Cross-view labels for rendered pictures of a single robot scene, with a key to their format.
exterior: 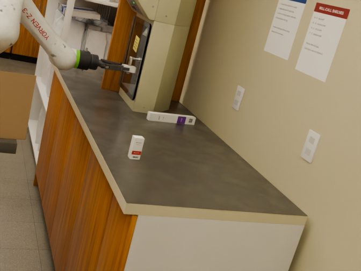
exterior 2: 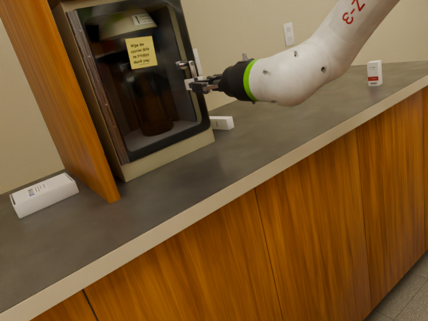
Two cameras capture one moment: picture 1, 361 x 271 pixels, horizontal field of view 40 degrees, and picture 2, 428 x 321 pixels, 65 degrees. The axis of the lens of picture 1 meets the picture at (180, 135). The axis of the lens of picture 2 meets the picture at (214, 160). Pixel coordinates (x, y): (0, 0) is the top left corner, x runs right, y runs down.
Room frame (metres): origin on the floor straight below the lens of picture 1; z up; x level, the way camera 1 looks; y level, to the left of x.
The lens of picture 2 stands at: (2.63, 1.31, 1.27)
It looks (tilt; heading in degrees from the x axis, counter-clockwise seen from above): 20 degrees down; 263
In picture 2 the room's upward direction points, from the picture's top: 14 degrees counter-clockwise
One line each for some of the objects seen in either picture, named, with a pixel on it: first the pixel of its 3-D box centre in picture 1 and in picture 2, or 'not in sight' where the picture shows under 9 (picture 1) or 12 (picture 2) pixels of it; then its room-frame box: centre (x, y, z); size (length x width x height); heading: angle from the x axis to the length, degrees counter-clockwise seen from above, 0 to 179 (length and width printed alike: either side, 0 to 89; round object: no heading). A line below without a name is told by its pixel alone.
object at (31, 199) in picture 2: not in sight; (44, 193); (3.01, 0.35, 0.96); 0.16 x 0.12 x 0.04; 24
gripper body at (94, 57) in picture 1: (98, 63); (230, 81); (2.45, 0.49, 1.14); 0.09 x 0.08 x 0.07; 115
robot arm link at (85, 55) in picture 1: (84, 59); (249, 79); (2.41, 0.55, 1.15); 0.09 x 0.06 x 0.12; 25
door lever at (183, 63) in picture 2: (132, 65); (190, 76); (2.52, 0.33, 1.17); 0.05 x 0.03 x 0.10; 114
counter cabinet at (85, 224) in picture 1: (124, 198); (237, 253); (2.50, 0.20, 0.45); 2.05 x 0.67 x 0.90; 25
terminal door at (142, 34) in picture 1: (134, 57); (150, 78); (2.63, 0.34, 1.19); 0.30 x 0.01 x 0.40; 24
